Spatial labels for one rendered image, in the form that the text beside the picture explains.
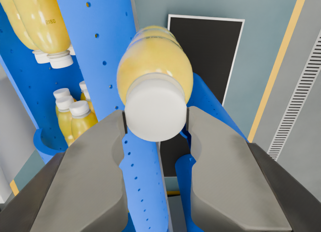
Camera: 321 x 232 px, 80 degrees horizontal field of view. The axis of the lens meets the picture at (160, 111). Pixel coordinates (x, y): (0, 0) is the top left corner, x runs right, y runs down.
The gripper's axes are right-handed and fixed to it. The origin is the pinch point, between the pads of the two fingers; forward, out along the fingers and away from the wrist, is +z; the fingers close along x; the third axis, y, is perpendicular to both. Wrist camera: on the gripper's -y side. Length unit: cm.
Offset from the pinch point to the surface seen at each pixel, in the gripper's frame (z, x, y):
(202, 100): 79, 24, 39
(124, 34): 25.8, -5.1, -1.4
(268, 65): 146, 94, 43
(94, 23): 21.2, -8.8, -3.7
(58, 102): 29.7, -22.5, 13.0
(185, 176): 104, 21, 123
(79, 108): 25.1, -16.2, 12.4
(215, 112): 67, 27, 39
